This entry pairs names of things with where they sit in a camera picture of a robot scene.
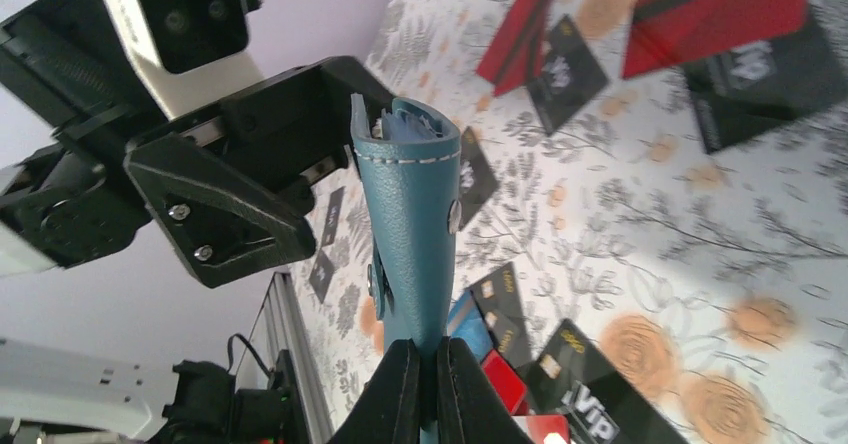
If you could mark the black card behind holder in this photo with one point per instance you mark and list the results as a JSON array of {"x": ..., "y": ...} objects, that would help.
[{"x": 477, "y": 180}]

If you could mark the aluminium frame rail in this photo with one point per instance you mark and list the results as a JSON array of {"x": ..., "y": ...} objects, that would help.
[{"x": 295, "y": 368}]

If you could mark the black VIP card near gripper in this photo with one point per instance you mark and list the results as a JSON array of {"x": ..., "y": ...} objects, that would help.
[{"x": 572, "y": 378}]

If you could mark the black card with gold chip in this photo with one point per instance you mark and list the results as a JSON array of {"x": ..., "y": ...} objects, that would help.
[{"x": 498, "y": 299}]

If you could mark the blue leather card holder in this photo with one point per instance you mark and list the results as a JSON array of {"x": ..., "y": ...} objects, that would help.
[{"x": 409, "y": 164}]

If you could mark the blue card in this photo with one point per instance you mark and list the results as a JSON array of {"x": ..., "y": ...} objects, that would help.
[{"x": 466, "y": 322}]

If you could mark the floral patterned table mat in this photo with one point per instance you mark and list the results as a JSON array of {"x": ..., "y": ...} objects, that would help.
[{"x": 716, "y": 284}]

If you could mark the large red striped card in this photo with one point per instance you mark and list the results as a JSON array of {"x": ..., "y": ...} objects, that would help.
[{"x": 666, "y": 33}]

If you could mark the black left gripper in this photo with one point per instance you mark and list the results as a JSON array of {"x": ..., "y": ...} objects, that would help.
[{"x": 229, "y": 184}]

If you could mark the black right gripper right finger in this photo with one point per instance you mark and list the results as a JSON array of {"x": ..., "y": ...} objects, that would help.
[{"x": 469, "y": 411}]

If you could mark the red card with black stripe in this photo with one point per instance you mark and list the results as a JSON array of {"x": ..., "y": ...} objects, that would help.
[{"x": 514, "y": 56}]

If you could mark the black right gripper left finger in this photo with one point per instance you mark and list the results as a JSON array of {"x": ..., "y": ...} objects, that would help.
[{"x": 388, "y": 410}]

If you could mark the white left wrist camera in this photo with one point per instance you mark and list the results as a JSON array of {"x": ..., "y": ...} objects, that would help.
[{"x": 187, "y": 53}]

